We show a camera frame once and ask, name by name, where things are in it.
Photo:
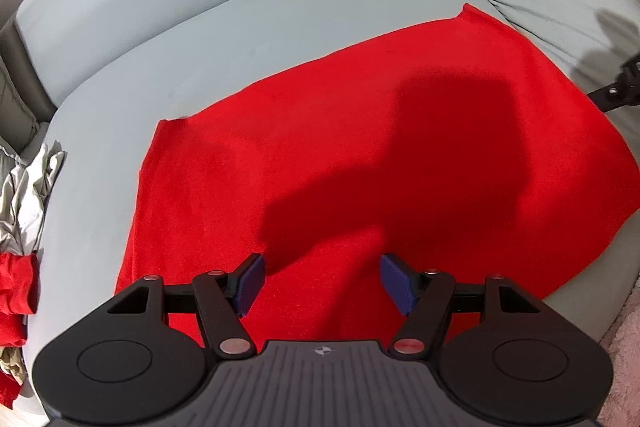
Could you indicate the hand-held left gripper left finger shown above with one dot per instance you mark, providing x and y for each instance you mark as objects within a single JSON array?
[{"x": 250, "y": 279}]

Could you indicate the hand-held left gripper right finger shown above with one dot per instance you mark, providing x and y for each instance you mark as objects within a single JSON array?
[{"x": 397, "y": 282}]

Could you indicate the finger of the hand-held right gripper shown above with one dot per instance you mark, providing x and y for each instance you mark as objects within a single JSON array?
[{"x": 617, "y": 92}]

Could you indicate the red sweater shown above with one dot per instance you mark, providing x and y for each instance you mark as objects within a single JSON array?
[{"x": 350, "y": 132}]

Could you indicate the red pants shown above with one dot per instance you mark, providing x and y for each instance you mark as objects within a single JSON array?
[{"x": 17, "y": 282}]

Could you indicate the white grey garment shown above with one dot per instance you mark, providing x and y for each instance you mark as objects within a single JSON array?
[{"x": 30, "y": 187}]

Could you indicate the pink fluffy cloth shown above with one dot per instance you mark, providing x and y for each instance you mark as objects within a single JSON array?
[{"x": 625, "y": 357}]

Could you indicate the khaki garment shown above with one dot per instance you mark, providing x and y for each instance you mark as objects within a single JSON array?
[{"x": 12, "y": 359}]

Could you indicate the grey sofa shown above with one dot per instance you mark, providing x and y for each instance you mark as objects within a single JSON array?
[{"x": 250, "y": 7}]

